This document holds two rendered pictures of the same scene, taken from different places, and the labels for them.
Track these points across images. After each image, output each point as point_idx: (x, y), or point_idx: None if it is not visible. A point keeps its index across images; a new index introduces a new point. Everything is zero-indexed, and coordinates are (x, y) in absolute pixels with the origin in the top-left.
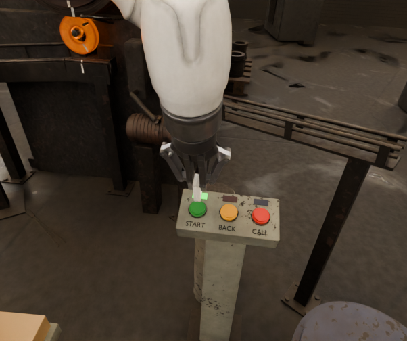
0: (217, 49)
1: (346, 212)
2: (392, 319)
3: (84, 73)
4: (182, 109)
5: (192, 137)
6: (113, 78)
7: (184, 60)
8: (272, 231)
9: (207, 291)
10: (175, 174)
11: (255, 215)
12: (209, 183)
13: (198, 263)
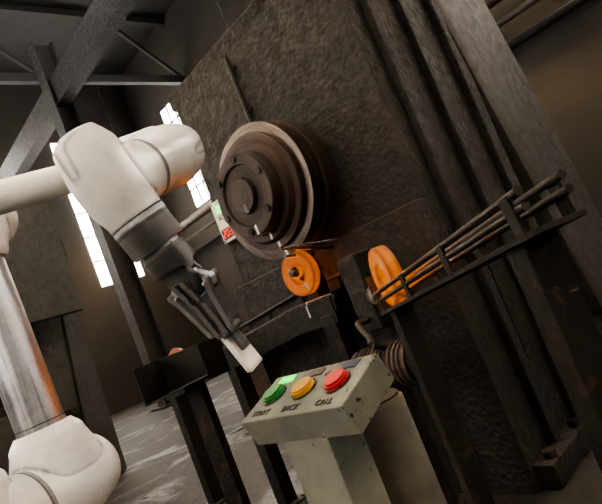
0: (87, 163)
1: (578, 371)
2: None
3: (311, 318)
4: (106, 225)
5: (134, 252)
6: (354, 316)
7: (72, 181)
8: (340, 395)
9: None
10: (198, 327)
11: (325, 379)
12: (229, 329)
13: None
